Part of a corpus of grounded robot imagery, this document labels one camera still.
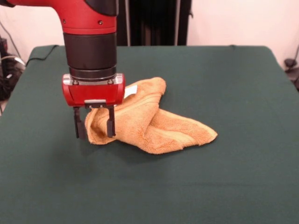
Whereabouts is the dark green table cloth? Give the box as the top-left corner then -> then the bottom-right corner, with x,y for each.
0,45 -> 299,224

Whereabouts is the tan terry towel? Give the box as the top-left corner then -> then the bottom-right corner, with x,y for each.
84,77 -> 218,155

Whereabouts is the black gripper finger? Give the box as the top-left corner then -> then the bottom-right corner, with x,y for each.
106,104 -> 117,138
73,106 -> 86,140

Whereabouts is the heap of black cables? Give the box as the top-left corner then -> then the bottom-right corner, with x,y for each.
0,37 -> 25,101

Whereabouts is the black pedestal column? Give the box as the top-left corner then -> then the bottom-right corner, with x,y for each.
116,0 -> 193,47

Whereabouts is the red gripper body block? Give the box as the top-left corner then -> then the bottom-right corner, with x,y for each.
62,79 -> 127,109

